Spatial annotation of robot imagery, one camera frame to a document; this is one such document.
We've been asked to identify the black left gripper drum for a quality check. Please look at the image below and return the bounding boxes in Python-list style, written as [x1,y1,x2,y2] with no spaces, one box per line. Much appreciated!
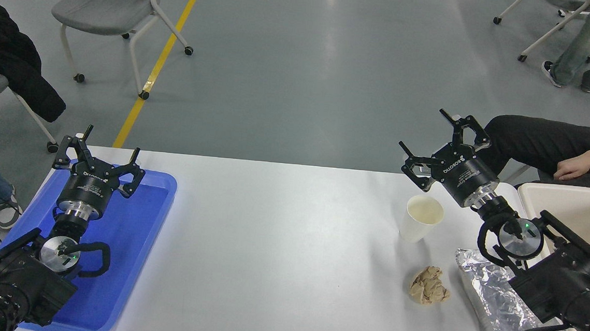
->
[57,157,120,213]

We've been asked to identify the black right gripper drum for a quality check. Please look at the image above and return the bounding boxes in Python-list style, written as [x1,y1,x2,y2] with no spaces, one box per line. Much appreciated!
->
[429,143,502,209]

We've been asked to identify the white paper cup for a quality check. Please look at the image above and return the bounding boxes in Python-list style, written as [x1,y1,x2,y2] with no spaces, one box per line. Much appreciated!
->
[399,194,446,246]

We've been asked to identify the person's hand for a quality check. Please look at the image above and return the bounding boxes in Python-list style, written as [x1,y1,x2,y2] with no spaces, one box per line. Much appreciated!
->
[553,153,590,183]

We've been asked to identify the blue plastic tray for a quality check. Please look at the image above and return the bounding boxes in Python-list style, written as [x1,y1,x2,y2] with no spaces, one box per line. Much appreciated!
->
[0,160,179,331]

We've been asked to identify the person in black trousers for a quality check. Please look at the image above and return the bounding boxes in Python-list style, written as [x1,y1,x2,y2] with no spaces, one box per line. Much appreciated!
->
[473,112,590,189]

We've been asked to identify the crumpled foil tray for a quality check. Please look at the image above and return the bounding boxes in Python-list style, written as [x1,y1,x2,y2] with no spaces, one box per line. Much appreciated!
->
[451,248,575,331]

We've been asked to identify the crumpled tan paper ball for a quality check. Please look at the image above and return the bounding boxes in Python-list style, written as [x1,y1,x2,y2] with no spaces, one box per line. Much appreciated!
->
[408,265,452,307]

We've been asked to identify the person in black jacket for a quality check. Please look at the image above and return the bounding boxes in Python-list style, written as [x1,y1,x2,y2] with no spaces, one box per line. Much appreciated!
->
[0,0,74,234]

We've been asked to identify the large pale bin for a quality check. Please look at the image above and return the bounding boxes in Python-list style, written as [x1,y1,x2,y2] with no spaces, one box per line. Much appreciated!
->
[507,181,590,331]

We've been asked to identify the grey chair with white frame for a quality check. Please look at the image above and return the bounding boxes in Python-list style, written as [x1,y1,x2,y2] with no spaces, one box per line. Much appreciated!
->
[46,0,198,104]

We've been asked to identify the white frame wheeled chair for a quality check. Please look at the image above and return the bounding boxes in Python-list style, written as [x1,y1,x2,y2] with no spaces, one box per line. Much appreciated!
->
[491,0,590,67]

